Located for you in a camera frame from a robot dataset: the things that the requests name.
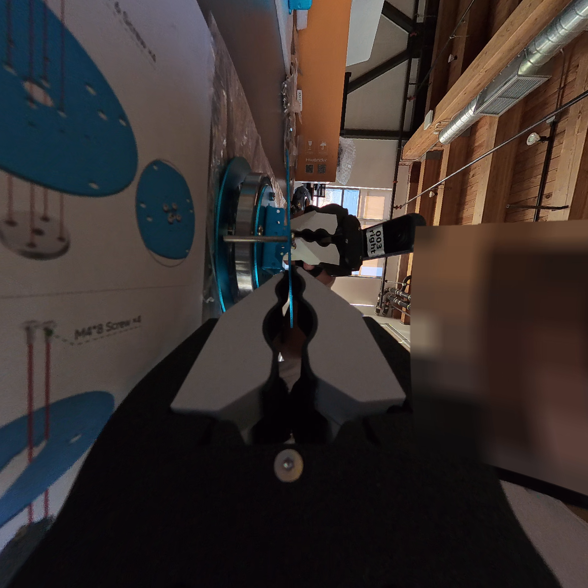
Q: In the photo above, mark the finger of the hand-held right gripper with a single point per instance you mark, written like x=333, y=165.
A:
x=319, y=223
x=321, y=252

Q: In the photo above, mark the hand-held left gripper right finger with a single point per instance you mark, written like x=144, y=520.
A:
x=358, y=367

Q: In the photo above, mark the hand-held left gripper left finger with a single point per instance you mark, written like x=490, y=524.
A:
x=229, y=367

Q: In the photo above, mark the long steel screw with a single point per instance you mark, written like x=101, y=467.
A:
x=257, y=238

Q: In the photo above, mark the blue turntable disc with bearing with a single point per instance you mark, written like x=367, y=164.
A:
x=248, y=216

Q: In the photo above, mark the grey desk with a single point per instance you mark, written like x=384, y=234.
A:
x=257, y=36

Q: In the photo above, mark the person's right hand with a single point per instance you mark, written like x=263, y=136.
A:
x=327, y=279

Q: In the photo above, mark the distant window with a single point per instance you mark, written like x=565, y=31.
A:
x=376, y=202

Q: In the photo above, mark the bubble wrap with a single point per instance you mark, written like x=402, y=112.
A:
x=347, y=160

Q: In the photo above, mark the white instruction booklet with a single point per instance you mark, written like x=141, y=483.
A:
x=138, y=298

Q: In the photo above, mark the small clear parts bag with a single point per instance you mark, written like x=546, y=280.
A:
x=294, y=101

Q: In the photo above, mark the orange cardboard box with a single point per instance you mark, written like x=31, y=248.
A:
x=321, y=92

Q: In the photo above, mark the clear plastic bag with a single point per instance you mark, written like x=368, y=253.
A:
x=239, y=115

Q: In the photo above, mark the wooden ceiling beam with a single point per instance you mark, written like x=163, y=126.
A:
x=459, y=87

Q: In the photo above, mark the black wall pipes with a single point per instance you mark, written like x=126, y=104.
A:
x=393, y=298

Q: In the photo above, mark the long blue perforated bracket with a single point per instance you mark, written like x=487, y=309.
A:
x=299, y=3

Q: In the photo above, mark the silver ventilation duct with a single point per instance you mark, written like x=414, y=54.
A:
x=546, y=43

